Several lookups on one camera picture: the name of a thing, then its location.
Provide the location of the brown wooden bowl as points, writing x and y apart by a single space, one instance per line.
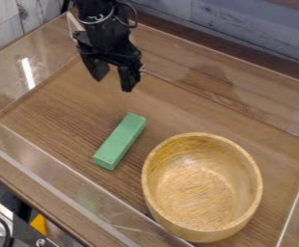
202 185

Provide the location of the clear acrylic barrier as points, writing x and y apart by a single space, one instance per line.
86 210

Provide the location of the green rectangular block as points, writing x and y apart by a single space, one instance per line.
116 145

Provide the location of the yellow tag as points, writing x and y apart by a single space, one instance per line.
39 224

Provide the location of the clear acrylic corner bracket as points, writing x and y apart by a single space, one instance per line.
74 24

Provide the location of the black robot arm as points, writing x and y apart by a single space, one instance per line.
100 6

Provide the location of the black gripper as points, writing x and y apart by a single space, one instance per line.
104 45

